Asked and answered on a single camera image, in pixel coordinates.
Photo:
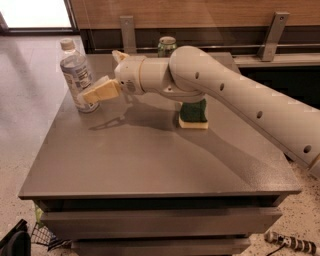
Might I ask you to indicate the black wire basket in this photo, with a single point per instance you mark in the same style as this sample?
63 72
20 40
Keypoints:
41 235

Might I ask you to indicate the right metal wall bracket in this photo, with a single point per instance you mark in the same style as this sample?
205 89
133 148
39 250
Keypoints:
267 51

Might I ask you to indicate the horizontal metal rail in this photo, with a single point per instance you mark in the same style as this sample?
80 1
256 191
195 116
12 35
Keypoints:
237 49

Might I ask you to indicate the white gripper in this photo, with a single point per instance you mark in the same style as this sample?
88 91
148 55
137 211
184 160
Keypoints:
128 75

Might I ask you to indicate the metal wall bracket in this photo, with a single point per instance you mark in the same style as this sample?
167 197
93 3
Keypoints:
128 34
267 51

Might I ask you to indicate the green soda can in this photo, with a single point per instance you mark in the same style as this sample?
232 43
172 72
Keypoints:
166 46

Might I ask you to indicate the left metal wall bracket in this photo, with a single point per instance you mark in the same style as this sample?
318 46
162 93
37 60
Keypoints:
128 34

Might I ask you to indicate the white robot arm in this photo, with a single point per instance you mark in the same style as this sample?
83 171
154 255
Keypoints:
189 74

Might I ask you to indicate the grey drawer cabinet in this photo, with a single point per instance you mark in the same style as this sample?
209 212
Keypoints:
126 180

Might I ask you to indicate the power strip on floor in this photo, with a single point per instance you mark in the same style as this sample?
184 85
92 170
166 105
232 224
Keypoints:
295 244

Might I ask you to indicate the green and yellow sponge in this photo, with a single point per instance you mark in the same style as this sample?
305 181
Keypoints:
193 115

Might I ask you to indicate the black object floor corner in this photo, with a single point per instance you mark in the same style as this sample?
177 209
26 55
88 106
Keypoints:
17 241

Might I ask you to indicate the clear blue-labelled plastic bottle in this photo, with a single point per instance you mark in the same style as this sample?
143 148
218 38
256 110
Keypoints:
77 74

